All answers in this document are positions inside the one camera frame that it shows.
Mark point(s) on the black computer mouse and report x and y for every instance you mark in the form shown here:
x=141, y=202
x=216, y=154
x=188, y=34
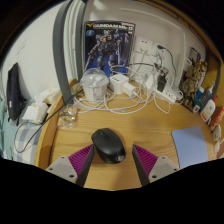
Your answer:
x=108, y=145

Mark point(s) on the teal blanket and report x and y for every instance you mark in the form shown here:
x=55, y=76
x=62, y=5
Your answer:
x=3, y=126

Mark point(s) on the black bag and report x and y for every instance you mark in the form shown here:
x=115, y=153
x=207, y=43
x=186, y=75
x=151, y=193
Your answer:
x=15, y=91

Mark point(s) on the white power strip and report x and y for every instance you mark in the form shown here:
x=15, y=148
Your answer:
x=165, y=95

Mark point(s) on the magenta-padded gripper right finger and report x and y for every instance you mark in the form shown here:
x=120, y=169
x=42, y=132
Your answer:
x=158, y=168

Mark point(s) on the white pump lotion bottle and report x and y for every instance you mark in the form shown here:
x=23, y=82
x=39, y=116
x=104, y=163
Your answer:
x=208, y=110

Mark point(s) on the small white charger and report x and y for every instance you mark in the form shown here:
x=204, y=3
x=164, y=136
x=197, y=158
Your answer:
x=131, y=89

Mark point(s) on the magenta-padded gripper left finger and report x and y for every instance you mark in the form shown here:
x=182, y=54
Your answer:
x=66, y=168

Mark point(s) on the clear plastic snack bag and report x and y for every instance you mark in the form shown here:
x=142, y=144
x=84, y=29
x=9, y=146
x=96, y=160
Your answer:
x=67, y=116

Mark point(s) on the clear domed plastic cup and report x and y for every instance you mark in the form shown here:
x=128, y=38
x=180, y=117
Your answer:
x=94, y=83

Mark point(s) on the large white charger block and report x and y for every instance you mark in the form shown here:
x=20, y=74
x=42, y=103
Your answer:
x=119, y=83

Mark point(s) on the robot model kit box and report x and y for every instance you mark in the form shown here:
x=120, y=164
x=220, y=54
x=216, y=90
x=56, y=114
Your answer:
x=108, y=46

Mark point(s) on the white wall socket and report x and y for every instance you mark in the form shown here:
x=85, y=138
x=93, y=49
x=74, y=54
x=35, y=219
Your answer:
x=143, y=45

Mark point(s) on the white tissue pack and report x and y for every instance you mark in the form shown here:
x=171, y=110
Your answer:
x=35, y=112
x=50, y=96

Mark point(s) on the light blue mouse pad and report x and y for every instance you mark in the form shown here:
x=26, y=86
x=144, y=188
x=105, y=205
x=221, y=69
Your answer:
x=191, y=146

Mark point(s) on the black plug adapter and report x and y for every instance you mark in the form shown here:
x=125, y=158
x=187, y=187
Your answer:
x=161, y=82

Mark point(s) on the blue-capped spray bottle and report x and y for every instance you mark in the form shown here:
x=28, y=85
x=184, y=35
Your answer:
x=206, y=92

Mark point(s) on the plaid blue white bedding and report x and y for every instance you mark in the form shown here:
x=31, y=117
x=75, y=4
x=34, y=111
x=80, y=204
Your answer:
x=23, y=140

